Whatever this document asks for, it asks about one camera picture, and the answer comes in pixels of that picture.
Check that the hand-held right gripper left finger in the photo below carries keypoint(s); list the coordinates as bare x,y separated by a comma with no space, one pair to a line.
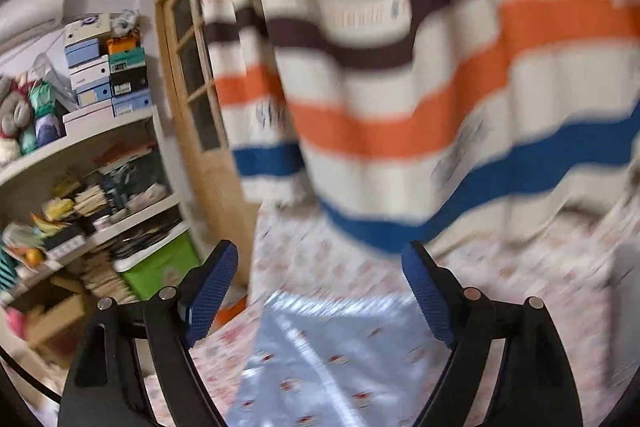
212,292

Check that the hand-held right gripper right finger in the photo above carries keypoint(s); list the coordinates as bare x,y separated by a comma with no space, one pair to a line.
427,294

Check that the light blue cat-print satin pants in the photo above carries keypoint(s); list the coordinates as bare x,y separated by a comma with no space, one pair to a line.
325,372

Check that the orange object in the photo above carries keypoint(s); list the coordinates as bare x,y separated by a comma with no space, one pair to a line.
231,308

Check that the green plastic bin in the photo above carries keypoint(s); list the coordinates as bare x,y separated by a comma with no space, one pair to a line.
160,267

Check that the pink printed bed sheet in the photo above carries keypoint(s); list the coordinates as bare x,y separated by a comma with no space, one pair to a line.
500,277

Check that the wooden glass-panel door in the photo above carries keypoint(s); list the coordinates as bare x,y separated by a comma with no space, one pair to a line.
215,177

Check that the pile of books and papers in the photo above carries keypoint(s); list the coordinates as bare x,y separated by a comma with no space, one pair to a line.
90,202

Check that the cardboard box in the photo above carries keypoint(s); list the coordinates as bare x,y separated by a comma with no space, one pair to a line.
55,317

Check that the white shelf unit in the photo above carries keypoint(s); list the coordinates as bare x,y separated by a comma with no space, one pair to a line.
100,130

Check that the striped hanging cloth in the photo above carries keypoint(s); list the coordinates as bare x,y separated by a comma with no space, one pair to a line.
400,57

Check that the stack of shoe boxes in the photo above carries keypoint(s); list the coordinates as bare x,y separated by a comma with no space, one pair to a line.
95,77

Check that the green bagged bundle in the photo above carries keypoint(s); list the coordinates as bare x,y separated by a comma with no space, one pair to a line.
45,112

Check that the white air conditioner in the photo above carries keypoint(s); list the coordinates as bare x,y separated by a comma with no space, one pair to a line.
30,12

